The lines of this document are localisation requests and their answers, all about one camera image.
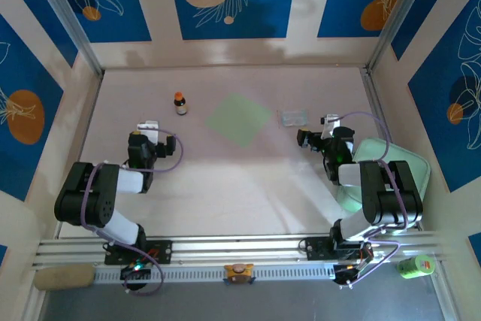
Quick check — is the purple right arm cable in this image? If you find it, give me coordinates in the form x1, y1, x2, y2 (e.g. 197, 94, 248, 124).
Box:
334, 111, 409, 290

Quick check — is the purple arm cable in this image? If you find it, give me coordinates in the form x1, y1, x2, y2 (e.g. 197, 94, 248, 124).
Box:
80, 128, 185, 297
334, 111, 409, 290

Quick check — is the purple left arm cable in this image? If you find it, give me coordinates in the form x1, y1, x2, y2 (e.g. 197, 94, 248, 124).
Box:
80, 128, 185, 297

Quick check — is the black electronics module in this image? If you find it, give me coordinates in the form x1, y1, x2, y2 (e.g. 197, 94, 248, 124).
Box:
119, 262, 153, 281
332, 262, 365, 290

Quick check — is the beige foam roll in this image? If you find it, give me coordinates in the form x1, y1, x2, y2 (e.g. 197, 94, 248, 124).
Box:
33, 263, 95, 292

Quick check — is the aluminium corner post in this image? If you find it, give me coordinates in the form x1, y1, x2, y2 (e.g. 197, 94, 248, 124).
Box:
26, 0, 105, 77
366, 0, 440, 74

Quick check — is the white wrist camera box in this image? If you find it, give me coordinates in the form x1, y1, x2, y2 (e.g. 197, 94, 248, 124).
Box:
137, 120, 160, 141
320, 113, 341, 138

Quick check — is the mint green tray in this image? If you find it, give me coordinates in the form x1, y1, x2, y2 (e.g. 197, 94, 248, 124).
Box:
336, 136, 432, 230

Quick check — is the clear plastic packet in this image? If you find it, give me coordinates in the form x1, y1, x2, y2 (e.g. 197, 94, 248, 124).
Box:
277, 108, 310, 129

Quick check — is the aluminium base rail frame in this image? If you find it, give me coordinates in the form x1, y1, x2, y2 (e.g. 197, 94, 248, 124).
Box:
32, 229, 446, 271

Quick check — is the brown bottle with orange cap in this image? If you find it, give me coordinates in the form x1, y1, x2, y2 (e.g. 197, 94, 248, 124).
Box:
173, 91, 189, 117

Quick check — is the yellow orange toy clip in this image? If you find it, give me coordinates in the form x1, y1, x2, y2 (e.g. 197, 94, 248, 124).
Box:
222, 262, 256, 285

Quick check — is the slotted grey cable duct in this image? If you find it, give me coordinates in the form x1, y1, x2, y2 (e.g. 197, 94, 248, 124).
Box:
92, 263, 337, 285

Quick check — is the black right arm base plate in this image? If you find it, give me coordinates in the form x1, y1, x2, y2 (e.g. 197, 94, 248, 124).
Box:
299, 236, 377, 262

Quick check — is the aluminium table edge rail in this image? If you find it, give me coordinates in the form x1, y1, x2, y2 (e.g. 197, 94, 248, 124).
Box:
360, 66, 395, 145

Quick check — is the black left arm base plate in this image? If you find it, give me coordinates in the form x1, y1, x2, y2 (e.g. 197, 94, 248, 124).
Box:
104, 238, 174, 265

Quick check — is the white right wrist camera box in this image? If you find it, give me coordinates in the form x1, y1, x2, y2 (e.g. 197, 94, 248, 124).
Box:
320, 113, 341, 138

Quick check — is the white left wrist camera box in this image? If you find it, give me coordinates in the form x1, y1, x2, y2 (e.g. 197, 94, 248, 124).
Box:
137, 120, 160, 141

